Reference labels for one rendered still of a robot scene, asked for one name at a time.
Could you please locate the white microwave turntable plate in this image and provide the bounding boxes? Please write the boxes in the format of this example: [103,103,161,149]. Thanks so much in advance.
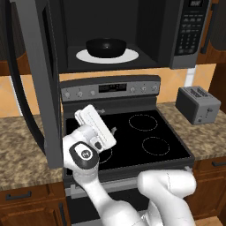
[75,48,139,64]

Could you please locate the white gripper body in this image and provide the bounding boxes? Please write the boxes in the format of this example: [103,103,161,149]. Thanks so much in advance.
[73,104,117,148]

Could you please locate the black microwave door handle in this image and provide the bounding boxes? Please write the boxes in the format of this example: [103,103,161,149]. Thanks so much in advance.
[4,0,47,154]

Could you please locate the grey microwave door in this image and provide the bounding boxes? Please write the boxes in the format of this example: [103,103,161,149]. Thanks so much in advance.
[11,0,64,170]

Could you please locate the brown wooden cupboard door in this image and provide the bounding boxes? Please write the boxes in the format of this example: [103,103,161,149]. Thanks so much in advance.
[185,171,226,221]
[0,202,72,226]

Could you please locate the black wall cupboard handle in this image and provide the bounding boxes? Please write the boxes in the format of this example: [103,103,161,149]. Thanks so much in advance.
[200,3,219,55]

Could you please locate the brown wooden drawer front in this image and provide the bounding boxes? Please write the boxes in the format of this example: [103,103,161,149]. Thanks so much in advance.
[0,181,64,207]
[192,156,226,175]

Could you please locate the grey oven door handle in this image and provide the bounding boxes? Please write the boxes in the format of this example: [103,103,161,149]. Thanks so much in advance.
[64,166,194,198]

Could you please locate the brown wooden wall cupboard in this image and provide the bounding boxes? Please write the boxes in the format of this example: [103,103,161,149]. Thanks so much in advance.
[0,0,32,77]
[196,0,226,65]

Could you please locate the black bowl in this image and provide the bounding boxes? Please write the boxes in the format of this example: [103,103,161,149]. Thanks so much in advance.
[85,37,128,59]

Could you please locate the black microwave oven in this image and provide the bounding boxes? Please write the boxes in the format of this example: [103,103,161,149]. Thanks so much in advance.
[48,0,212,75]

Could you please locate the black oven door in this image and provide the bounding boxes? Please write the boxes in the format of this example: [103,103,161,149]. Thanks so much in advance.
[66,188,152,226]

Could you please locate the black and grey stove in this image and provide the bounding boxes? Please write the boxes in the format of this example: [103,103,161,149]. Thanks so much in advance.
[59,74,196,226]

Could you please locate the black cupboard door handle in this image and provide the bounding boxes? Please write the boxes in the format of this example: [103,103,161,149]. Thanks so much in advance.
[58,202,68,226]

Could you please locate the grey toaster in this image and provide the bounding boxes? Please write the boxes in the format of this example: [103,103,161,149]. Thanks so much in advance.
[175,85,222,126]

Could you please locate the black drawer handle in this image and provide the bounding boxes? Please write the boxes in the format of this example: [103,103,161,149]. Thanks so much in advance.
[211,160,226,168]
[5,191,33,201]

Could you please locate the white wall socket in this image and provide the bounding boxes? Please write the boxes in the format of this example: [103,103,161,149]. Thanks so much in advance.
[184,67,198,88]

